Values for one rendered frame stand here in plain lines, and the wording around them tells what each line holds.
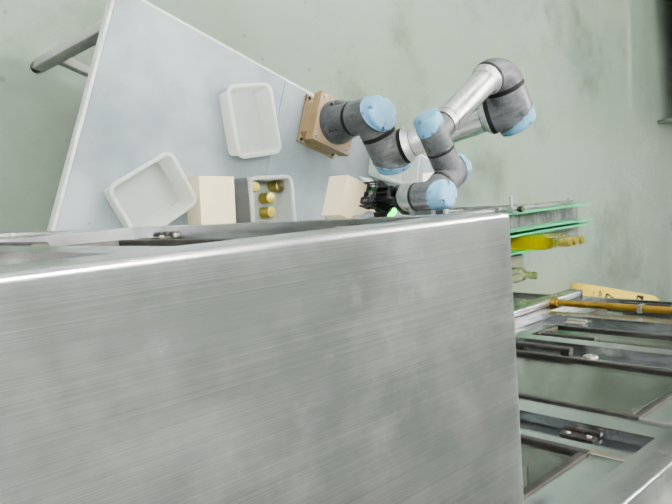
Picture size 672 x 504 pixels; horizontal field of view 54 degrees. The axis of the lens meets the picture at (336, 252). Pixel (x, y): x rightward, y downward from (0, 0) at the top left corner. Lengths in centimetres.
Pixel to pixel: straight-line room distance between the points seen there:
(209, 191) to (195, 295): 156
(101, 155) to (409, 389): 147
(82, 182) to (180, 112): 37
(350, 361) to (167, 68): 163
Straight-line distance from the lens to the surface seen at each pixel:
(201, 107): 207
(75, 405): 38
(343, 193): 188
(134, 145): 194
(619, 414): 129
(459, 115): 179
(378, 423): 52
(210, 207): 196
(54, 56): 246
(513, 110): 204
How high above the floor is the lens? 247
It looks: 47 degrees down
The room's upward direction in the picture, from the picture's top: 91 degrees clockwise
